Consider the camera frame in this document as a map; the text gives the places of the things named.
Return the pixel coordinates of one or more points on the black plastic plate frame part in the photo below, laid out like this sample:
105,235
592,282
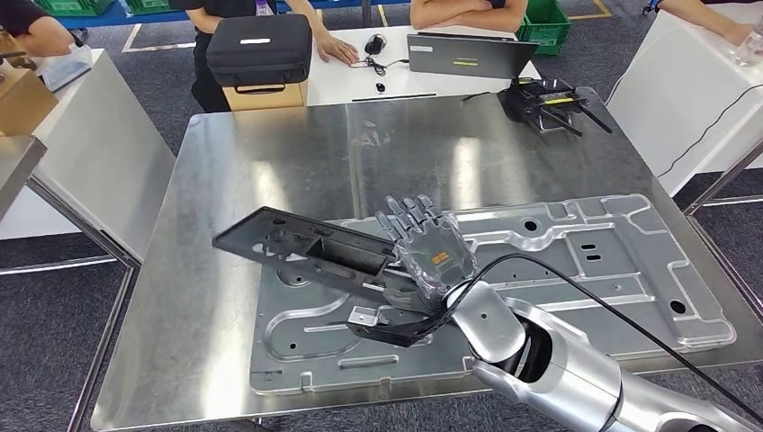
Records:
286,238

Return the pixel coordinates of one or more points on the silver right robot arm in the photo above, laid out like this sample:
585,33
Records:
566,369

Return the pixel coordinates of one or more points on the stainless steel workbench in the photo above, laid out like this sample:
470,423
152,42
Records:
238,167

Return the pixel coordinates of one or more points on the white desk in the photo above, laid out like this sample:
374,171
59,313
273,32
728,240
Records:
334,83

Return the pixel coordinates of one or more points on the cardboard box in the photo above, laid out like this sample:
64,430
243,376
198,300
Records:
262,101
24,101

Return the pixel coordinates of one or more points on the black computer mouse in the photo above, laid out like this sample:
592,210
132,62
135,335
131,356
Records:
375,43

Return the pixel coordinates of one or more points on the grey laptop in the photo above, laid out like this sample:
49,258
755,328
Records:
471,56

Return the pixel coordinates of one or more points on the black device with antennas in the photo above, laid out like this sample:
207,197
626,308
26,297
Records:
524,101

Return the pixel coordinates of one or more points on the black carrying case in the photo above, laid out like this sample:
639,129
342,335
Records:
256,54

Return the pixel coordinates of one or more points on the person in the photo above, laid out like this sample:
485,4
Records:
703,15
205,12
465,12
36,36

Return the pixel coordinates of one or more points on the stamped grey metal panel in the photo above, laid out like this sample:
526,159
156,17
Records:
596,268

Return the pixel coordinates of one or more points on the purple capped bottle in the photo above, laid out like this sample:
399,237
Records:
264,8

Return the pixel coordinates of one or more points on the green plastic crate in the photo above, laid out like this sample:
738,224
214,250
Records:
149,5
74,6
545,27

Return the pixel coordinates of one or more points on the white panel table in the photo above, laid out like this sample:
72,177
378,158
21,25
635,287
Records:
107,149
673,89

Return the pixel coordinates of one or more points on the blue low platform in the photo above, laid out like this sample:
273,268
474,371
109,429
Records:
119,19

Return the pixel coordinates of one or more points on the clear plastic bag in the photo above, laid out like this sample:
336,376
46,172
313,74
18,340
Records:
65,68

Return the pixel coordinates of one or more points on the clear plastic bottle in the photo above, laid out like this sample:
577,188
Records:
750,50

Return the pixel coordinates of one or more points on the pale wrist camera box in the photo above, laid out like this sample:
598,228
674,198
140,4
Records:
363,316

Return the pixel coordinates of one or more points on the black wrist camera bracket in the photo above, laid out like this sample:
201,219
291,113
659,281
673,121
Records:
399,337

